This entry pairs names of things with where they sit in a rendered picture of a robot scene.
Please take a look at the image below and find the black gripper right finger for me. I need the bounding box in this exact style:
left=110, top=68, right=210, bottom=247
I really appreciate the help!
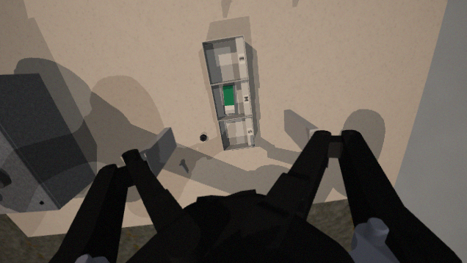
left=241, top=109, right=462, bottom=263

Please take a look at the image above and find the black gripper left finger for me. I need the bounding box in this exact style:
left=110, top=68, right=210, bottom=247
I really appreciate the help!
left=48, top=127, right=206, bottom=263

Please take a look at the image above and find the grey three-compartment bin rack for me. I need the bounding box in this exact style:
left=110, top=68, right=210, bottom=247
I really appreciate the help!
left=201, top=35, right=256, bottom=151

